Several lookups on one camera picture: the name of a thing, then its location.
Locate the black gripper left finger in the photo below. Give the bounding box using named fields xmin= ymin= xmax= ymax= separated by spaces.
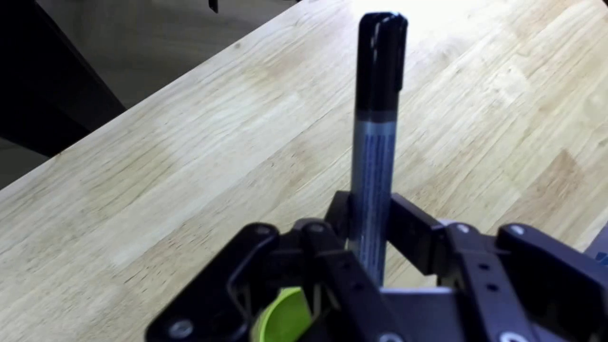
xmin=144 ymin=192 xmax=406 ymax=342

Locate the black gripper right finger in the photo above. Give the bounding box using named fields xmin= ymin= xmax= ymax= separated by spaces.
xmin=387 ymin=196 xmax=608 ymax=342

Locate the yellow-green printed mug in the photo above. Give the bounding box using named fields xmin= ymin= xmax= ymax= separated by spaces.
xmin=251 ymin=287 xmax=311 ymax=342

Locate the black marker with yellow label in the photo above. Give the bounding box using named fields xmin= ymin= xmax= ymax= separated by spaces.
xmin=349 ymin=12 xmax=408 ymax=284

